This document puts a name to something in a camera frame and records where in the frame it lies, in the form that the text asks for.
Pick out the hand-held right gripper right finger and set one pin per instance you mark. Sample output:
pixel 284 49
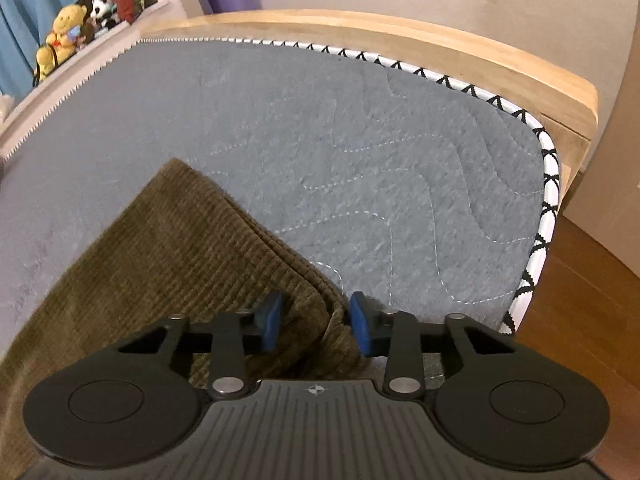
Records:
pixel 361 322

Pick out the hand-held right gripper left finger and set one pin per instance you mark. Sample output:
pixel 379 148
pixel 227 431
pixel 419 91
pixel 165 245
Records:
pixel 270 320

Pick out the white ledge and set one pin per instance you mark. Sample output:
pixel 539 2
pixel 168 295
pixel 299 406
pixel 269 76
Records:
pixel 65 90

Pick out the panda plush toy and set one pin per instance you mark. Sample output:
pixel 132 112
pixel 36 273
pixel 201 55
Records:
pixel 104 10

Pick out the yellow teddy bear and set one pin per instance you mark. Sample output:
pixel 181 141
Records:
pixel 59 35

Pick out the blue curtain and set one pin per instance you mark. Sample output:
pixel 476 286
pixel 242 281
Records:
pixel 25 10

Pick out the wooden bed frame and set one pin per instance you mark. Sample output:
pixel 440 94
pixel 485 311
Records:
pixel 450 40

